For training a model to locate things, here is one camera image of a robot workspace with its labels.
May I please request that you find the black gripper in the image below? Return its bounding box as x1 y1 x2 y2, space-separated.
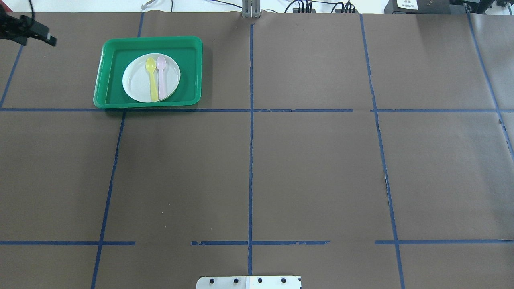
0 15 57 47

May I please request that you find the white round plate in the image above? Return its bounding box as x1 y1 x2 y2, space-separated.
122 53 181 104

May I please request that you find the yellow plastic spoon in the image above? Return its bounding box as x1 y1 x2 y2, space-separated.
145 57 159 102

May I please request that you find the green plastic tray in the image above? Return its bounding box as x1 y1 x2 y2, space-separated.
93 35 203 109

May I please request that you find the pink plastic spoon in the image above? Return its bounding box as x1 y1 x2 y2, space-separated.
156 55 167 100

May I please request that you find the black power strip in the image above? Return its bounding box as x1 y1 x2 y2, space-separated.
292 2 316 13
332 2 358 14

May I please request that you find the brown paper table cover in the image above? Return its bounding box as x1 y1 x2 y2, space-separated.
1 11 513 289

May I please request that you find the black box with label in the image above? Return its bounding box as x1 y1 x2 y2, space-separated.
384 0 466 15

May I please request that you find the grey aluminium frame post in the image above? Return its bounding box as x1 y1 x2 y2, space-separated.
242 0 262 18

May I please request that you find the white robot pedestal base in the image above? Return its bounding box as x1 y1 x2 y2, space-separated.
196 275 302 289

